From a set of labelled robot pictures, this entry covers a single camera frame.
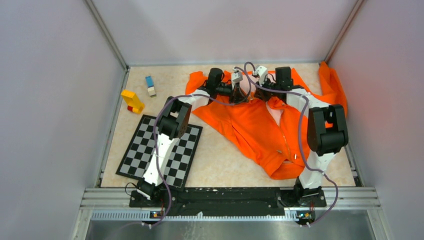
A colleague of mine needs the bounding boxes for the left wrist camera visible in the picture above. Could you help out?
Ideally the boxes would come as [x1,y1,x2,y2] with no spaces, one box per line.
[231,66,243,84]

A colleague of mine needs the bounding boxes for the yellow toy block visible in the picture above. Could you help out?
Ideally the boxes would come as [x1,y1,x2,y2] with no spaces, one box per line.
[120,89,145,114]

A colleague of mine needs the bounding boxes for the aluminium front rail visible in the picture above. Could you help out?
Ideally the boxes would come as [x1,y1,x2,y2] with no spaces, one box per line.
[80,187,381,225]

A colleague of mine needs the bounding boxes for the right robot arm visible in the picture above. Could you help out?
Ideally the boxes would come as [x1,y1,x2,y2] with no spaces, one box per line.
[252,65,349,206]

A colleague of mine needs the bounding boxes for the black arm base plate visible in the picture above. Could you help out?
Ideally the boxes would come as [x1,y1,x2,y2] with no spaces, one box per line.
[130,187,327,208]

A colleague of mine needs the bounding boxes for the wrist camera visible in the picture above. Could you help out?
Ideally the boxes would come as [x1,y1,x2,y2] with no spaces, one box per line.
[252,65,268,86]
[231,66,243,84]

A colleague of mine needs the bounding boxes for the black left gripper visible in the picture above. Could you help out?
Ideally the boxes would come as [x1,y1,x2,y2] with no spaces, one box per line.
[215,82,249,105]

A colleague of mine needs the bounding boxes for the blue and white block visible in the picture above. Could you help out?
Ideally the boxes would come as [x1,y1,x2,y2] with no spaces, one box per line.
[145,75,156,97]

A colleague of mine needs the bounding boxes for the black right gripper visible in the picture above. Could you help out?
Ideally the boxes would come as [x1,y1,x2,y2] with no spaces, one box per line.
[253,76,280,104]

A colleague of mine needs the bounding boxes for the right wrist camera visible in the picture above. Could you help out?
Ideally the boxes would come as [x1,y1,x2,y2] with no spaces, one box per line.
[252,65,268,86]

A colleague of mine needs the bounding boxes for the black white checkerboard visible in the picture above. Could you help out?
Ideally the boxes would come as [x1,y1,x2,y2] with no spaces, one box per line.
[115,114,204,192]

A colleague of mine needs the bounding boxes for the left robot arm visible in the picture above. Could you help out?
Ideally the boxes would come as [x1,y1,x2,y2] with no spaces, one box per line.
[136,68,248,207]

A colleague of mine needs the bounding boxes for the orange fleece jacket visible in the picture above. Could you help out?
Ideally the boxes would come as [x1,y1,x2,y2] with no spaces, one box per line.
[185,62,348,180]

